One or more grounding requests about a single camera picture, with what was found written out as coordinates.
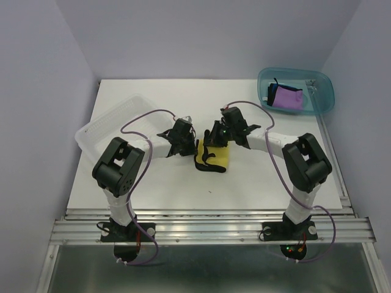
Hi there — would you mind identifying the aluminium mounting rail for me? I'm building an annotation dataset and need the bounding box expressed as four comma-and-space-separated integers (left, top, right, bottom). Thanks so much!
49, 208, 376, 245

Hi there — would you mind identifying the yellow towel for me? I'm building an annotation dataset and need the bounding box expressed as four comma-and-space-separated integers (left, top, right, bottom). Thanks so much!
194, 129, 230, 173

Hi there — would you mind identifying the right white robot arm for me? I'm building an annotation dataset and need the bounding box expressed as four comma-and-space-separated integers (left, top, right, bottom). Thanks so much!
203, 107, 332, 241

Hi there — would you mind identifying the purple cable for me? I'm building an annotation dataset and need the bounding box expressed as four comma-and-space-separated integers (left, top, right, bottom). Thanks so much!
221, 102, 338, 265
115, 109, 178, 266

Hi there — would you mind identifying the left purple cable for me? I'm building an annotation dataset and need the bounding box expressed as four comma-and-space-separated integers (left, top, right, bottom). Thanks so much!
115, 109, 178, 266

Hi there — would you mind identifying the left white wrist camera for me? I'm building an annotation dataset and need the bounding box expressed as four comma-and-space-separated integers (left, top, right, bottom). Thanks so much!
182, 116, 192, 123

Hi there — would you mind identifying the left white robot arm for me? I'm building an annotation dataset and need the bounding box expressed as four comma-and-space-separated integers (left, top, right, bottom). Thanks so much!
92, 116, 196, 241

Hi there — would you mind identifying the purple and grey towel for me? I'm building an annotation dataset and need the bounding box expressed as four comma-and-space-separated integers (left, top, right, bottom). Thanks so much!
277, 85, 304, 110

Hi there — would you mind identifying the blue and black towel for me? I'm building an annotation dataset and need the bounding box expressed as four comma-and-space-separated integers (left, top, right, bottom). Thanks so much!
266, 78, 281, 107

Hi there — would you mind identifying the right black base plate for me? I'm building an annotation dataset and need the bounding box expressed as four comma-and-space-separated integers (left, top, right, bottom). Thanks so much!
258, 214, 318, 242

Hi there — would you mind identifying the teal plastic tub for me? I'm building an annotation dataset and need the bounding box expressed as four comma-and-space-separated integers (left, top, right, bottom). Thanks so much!
257, 67, 335, 115

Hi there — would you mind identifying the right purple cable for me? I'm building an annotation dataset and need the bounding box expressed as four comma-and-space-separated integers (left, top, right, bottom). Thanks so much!
221, 102, 338, 265

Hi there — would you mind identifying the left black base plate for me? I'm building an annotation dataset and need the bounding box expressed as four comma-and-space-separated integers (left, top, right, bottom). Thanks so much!
97, 221, 152, 243

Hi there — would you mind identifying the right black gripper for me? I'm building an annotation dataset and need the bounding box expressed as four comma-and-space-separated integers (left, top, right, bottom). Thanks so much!
202, 120, 235, 148

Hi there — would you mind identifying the white plastic basket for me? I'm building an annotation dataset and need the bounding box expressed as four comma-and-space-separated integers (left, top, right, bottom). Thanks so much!
75, 95, 174, 163

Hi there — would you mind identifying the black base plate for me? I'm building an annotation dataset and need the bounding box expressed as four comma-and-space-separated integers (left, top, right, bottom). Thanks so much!
258, 214, 318, 242
97, 221, 152, 243

